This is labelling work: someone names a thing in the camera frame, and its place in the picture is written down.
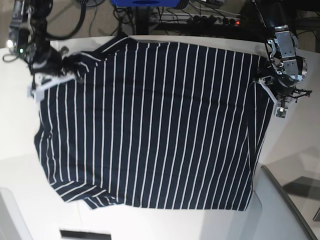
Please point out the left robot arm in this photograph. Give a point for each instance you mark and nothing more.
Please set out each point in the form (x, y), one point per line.
(285, 68)

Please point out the blue plastic bin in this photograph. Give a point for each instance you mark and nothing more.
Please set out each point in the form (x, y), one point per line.
(145, 3)

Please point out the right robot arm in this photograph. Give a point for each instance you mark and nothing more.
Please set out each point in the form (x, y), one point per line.
(29, 40)

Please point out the white power strip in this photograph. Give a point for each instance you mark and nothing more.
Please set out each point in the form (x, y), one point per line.
(209, 19)

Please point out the navy white striped t-shirt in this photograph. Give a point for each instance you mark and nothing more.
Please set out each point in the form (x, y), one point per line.
(164, 125)

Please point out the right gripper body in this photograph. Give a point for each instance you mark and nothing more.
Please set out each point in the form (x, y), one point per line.
(53, 63)

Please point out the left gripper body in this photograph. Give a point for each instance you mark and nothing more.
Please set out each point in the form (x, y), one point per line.
(282, 87)

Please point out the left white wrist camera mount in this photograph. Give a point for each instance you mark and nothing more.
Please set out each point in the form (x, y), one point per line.
(282, 103)

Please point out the grey metal edge rail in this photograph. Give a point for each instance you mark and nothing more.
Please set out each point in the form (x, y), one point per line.
(290, 204)

